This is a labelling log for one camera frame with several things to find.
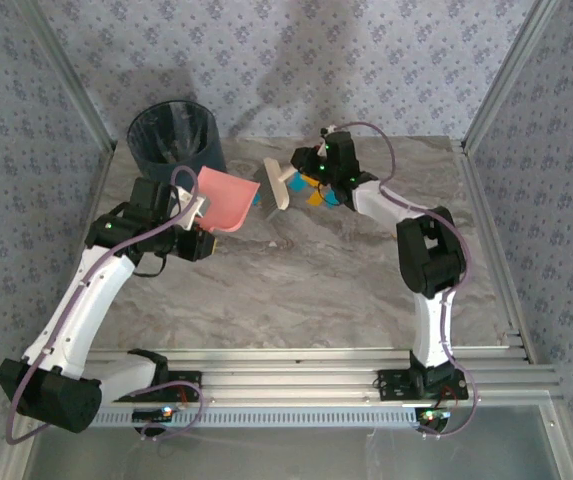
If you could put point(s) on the dark blue waste bin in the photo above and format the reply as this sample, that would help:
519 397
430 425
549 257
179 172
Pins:
166 135

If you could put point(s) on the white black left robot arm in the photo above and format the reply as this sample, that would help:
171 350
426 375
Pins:
93 300

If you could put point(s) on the aluminium frame post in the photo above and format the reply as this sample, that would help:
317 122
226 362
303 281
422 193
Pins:
511 70
56 55

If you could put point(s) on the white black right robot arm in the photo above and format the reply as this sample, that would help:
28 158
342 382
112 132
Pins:
373 207

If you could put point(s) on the grey metal bottom panel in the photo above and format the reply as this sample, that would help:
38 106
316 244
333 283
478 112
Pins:
266 455

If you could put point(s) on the aluminium front rail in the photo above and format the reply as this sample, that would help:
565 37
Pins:
291 380

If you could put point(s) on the aluminium side rail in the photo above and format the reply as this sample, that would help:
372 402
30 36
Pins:
103 177
478 190

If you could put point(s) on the small LED circuit board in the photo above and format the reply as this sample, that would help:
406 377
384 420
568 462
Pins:
153 414
433 415

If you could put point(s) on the pink plastic dustpan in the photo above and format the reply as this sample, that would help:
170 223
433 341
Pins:
226 200

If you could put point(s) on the cream hand brush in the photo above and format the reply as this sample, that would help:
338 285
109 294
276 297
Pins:
276 185

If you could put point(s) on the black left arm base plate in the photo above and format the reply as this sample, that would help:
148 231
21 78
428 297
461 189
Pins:
186 385

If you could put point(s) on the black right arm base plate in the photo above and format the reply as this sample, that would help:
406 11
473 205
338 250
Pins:
391 385

